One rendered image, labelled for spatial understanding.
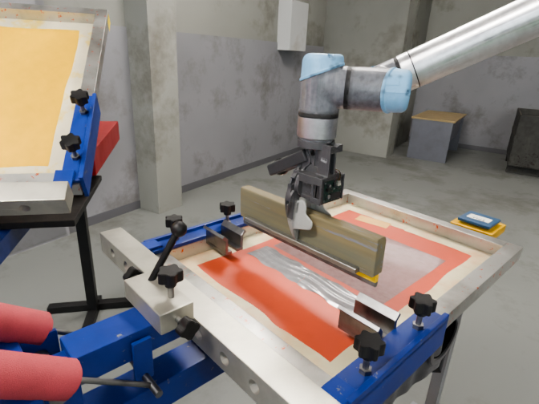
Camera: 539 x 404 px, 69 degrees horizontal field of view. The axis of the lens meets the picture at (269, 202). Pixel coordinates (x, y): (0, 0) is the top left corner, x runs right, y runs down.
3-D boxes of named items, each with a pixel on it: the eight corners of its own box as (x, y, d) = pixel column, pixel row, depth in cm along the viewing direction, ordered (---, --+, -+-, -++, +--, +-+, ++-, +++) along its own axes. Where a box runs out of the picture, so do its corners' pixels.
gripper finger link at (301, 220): (303, 249, 76) (312, 204, 74) (281, 239, 80) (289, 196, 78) (313, 248, 79) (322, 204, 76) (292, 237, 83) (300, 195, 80)
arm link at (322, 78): (347, 54, 65) (297, 52, 67) (341, 120, 68) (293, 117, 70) (350, 54, 72) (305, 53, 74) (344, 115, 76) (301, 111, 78)
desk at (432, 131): (458, 151, 691) (466, 114, 668) (446, 163, 595) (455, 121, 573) (421, 145, 722) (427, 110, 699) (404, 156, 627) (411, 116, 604)
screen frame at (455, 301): (344, 198, 144) (346, 188, 143) (519, 259, 105) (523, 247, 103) (145, 264, 94) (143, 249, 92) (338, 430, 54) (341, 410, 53)
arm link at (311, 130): (289, 115, 73) (318, 112, 78) (288, 139, 75) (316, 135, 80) (320, 120, 68) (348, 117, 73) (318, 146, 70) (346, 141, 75)
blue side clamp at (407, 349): (417, 331, 77) (423, 301, 74) (442, 345, 73) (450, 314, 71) (318, 417, 57) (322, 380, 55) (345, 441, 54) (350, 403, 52)
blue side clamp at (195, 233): (241, 234, 114) (241, 212, 112) (252, 240, 111) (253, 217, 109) (145, 265, 95) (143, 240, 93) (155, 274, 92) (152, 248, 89)
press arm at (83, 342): (168, 317, 69) (166, 293, 67) (185, 335, 65) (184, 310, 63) (62, 364, 58) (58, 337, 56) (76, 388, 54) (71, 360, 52)
